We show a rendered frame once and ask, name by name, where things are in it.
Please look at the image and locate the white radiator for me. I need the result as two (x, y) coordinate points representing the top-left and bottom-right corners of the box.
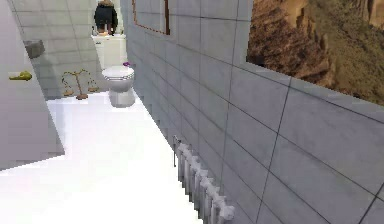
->
(172, 134), (236, 224)

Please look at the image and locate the white toilet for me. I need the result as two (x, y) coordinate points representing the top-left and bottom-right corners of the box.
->
(91, 33), (137, 109)

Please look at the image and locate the brass balance scale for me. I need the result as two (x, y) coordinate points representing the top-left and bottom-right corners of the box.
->
(61, 68), (100, 101)

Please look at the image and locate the pale grey room door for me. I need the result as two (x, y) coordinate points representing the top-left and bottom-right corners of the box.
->
(0, 0), (66, 171)

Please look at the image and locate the brown framed wall mirror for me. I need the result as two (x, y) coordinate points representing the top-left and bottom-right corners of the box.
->
(131, 0), (171, 36)

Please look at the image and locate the brown landscape wall picture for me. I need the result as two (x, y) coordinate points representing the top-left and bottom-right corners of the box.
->
(246, 0), (384, 107)

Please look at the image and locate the grey wall box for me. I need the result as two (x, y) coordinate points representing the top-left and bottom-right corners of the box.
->
(23, 39), (46, 60)

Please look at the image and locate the brass door handle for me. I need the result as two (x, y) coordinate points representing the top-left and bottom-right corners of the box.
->
(8, 70), (33, 82)

